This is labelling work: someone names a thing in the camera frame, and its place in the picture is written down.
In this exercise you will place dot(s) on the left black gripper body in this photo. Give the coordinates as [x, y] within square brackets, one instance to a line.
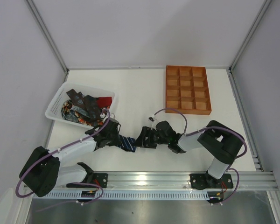
[113, 137]

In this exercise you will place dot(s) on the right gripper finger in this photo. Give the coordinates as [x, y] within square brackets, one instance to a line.
[149, 140]
[141, 141]

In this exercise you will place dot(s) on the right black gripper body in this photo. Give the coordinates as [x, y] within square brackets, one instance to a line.
[147, 137]

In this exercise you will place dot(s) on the navy blue striped tie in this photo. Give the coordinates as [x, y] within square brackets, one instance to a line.
[127, 144]

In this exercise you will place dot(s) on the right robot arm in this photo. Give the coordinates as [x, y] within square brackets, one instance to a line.
[224, 144]

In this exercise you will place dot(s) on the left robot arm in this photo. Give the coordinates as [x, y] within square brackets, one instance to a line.
[48, 168]

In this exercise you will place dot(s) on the red tie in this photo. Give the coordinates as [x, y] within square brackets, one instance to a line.
[104, 102]

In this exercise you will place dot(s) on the brown patterned tie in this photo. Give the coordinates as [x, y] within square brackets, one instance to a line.
[86, 102]

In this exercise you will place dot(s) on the floral multicolour tie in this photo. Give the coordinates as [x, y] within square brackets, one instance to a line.
[75, 114]

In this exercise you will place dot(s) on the orange compartment tray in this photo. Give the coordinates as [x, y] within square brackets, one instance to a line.
[187, 90]

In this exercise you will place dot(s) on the white plastic bin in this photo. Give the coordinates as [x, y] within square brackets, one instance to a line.
[54, 110]

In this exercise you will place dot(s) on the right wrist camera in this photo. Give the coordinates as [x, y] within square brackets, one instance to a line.
[154, 121]

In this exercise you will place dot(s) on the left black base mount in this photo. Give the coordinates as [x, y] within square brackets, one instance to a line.
[100, 179]

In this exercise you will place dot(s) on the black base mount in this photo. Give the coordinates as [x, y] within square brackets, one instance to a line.
[100, 179]
[202, 181]

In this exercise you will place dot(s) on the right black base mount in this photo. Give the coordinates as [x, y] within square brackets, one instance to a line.
[202, 181]

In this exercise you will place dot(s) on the white slotted cable duct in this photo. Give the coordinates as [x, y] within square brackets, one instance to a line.
[127, 195]

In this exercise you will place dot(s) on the aluminium front rail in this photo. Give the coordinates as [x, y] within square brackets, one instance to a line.
[181, 180]

